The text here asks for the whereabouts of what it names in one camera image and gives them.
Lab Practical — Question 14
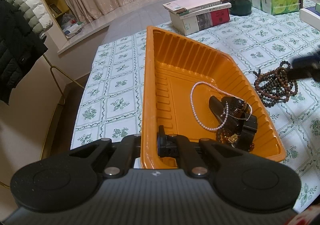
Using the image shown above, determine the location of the black fitness band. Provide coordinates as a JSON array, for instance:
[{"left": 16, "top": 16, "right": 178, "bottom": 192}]
[{"left": 209, "top": 96, "right": 258, "bottom": 151}]

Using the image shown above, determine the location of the dark bead bracelet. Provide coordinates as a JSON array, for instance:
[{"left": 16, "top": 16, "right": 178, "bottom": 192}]
[{"left": 215, "top": 127, "right": 231, "bottom": 143}]

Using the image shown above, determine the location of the brown wooden bead necklace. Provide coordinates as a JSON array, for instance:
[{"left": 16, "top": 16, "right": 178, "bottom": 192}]
[{"left": 253, "top": 60, "right": 299, "bottom": 108}]

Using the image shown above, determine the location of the long white box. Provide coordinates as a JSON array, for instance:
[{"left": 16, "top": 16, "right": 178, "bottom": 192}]
[{"left": 299, "top": 7, "right": 320, "bottom": 30}]

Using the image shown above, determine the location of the white grey puffer jacket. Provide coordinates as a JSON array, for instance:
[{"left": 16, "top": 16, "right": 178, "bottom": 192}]
[{"left": 5, "top": 0, "right": 53, "bottom": 40}]

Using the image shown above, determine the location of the light green small box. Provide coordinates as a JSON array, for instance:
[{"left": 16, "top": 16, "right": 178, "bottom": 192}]
[{"left": 315, "top": 3, "right": 320, "bottom": 13}]

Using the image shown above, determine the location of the green tissue pack bundle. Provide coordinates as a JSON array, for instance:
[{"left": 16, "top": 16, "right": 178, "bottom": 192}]
[{"left": 251, "top": 0, "right": 300, "bottom": 15}]

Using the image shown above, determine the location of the white pearl necklace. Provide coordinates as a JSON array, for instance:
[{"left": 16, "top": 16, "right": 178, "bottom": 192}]
[{"left": 190, "top": 81, "right": 247, "bottom": 132}]

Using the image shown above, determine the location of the metal coat rack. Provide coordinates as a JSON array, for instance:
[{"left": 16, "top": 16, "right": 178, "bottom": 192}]
[{"left": 43, "top": 54, "right": 84, "bottom": 106}]

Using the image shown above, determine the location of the black puffer jacket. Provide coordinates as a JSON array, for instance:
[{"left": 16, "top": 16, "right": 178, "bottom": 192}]
[{"left": 1, "top": 0, "right": 47, "bottom": 104}]

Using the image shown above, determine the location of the black gold wristwatch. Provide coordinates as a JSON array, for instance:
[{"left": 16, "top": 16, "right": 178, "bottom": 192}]
[{"left": 221, "top": 97, "right": 252, "bottom": 120}]

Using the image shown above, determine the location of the pink cover book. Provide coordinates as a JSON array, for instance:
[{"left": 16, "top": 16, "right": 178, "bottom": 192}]
[{"left": 163, "top": 0, "right": 229, "bottom": 15}]

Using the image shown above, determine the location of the thick white red book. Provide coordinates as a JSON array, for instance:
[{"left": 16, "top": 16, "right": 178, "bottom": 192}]
[{"left": 169, "top": 8, "right": 230, "bottom": 36}]

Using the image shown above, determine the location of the yellow bookshelf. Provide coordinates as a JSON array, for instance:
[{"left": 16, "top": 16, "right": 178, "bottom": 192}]
[{"left": 44, "top": 0, "right": 82, "bottom": 40}]

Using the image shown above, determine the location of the orange plastic tray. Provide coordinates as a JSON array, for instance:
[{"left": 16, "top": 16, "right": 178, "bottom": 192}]
[{"left": 140, "top": 26, "right": 285, "bottom": 169}]

